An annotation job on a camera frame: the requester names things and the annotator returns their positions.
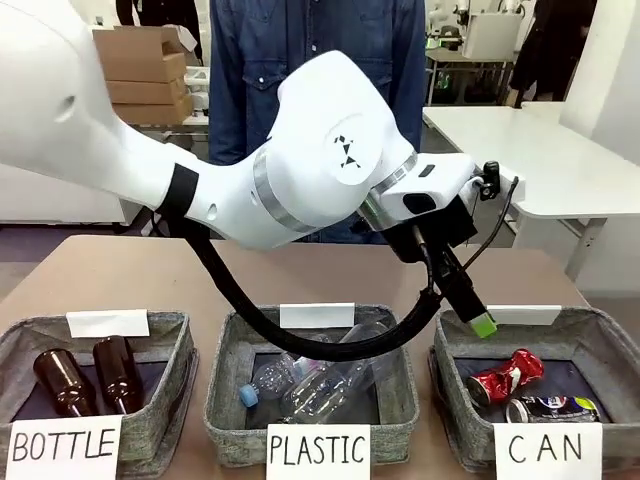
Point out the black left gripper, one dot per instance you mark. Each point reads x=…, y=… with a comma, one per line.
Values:
x=417, y=245

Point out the red crushed drink can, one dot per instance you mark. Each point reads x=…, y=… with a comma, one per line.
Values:
x=500, y=382

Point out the black crushed drink can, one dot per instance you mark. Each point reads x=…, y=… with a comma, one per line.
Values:
x=555, y=407

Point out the large clear plastic bottle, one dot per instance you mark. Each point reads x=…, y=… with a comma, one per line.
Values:
x=325, y=390

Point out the brown glass bottle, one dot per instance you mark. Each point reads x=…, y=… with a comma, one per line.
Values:
x=62, y=382
x=117, y=372

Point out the person's right forearm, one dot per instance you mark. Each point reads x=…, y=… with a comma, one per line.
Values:
x=220, y=135

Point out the person's left forearm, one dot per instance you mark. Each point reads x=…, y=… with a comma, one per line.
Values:
x=414, y=120

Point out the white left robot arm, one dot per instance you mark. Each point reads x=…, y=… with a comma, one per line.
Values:
x=310, y=125

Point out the grey fabric basket marked can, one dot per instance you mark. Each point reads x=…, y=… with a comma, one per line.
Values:
x=450, y=365

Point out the white paper sign CAN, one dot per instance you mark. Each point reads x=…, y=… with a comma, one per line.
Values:
x=547, y=450

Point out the grey fabric basket marked plastic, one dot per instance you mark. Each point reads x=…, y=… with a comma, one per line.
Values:
x=225, y=370

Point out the grey fabric basket marked bottle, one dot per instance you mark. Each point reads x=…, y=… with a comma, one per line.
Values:
x=170, y=360

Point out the blank white paper label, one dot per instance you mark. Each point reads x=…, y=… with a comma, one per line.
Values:
x=317, y=315
x=525, y=315
x=107, y=323

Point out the blue-capped clear plastic bottle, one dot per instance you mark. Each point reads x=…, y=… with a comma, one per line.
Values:
x=272, y=377

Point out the white paper sign PLASTIC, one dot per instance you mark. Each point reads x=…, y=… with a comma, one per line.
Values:
x=318, y=450

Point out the background person in black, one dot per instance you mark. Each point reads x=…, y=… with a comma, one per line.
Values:
x=555, y=50
x=155, y=17

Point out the white machine housing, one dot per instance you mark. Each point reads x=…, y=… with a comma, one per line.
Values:
x=492, y=35

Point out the person in denim shirt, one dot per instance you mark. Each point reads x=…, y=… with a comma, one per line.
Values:
x=250, y=60

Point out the flat cardboard box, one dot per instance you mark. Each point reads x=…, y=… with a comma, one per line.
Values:
x=150, y=91
x=155, y=111

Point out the large open cardboard box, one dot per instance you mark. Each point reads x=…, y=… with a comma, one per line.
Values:
x=135, y=55

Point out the white paper sign BOTTLE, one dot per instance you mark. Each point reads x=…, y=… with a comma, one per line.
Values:
x=65, y=445

